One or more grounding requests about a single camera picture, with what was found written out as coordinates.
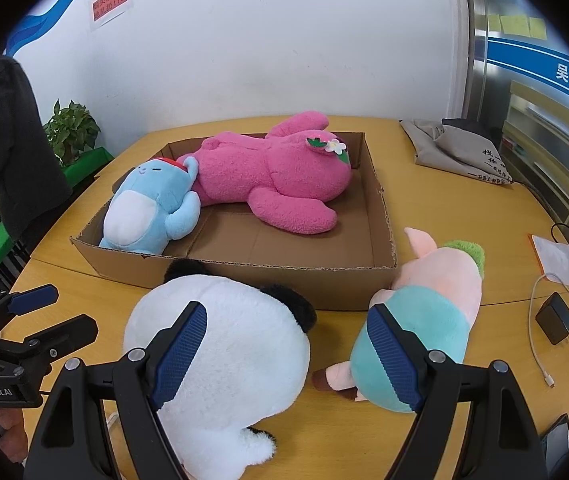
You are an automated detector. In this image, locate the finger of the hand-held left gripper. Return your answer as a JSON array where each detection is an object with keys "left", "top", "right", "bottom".
[
  {"left": 0, "top": 314, "right": 99, "bottom": 361},
  {"left": 0, "top": 284, "right": 59, "bottom": 335}
]

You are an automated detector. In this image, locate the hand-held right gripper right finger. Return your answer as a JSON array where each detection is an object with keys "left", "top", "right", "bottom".
[{"left": 367, "top": 304, "right": 549, "bottom": 480}]

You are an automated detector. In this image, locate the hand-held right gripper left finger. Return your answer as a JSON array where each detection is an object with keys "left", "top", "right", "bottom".
[{"left": 23, "top": 301, "right": 208, "bottom": 480}]

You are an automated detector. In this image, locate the white panda plush toy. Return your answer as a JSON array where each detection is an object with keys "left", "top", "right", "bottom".
[{"left": 123, "top": 258, "right": 318, "bottom": 480}]

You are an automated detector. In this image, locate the pink teal pig plush toy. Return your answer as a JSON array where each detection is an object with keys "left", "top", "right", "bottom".
[{"left": 313, "top": 227, "right": 486, "bottom": 413}]

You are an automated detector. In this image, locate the light blue plush toy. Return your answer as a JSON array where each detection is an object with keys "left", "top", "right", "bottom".
[{"left": 98, "top": 156, "right": 202, "bottom": 255}]

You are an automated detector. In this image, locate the brown cardboard box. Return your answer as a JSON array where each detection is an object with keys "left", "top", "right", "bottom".
[{"left": 68, "top": 131, "right": 398, "bottom": 311}]

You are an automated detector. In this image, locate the magenta bear plush toy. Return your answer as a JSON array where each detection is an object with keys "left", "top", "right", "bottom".
[{"left": 192, "top": 110, "right": 354, "bottom": 235}]

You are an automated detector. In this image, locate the person's left hand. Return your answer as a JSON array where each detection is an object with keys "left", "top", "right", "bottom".
[{"left": 0, "top": 406, "right": 29, "bottom": 464}]

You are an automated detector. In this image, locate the black hanging coat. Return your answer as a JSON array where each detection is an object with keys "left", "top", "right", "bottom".
[{"left": 0, "top": 55, "right": 72, "bottom": 244}]

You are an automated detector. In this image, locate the dark grey power adapter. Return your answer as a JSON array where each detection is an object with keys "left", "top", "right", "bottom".
[{"left": 535, "top": 292, "right": 569, "bottom": 345}]

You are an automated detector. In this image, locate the green potted plant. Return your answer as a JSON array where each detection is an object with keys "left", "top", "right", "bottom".
[{"left": 43, "top": 100, "right": 101, "bottom": 167}]

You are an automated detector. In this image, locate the black smartphone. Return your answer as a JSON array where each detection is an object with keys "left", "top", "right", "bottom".
[{"left": 539, "top": 414, "right": 569, "bottom": 479}]

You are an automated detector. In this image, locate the grey tote bag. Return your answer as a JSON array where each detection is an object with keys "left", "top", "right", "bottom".
[{"left": 399, "top": 118, "right": 514, "bottom": 187}]

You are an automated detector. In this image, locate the metal-framed glass door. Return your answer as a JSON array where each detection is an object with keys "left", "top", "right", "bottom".
[{"left": 465, "top": 0, "right": 569, "bottom": 261}]

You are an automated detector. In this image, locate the white charging cable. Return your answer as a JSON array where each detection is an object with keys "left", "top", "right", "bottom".
[{"left": 527, "top": 272, "right": 569, "bottom": 389}]

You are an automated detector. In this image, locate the red wall sign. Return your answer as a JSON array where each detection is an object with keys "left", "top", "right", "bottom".
[{"left": 89, "top": 0, "right": 134, "bottom": 26}]

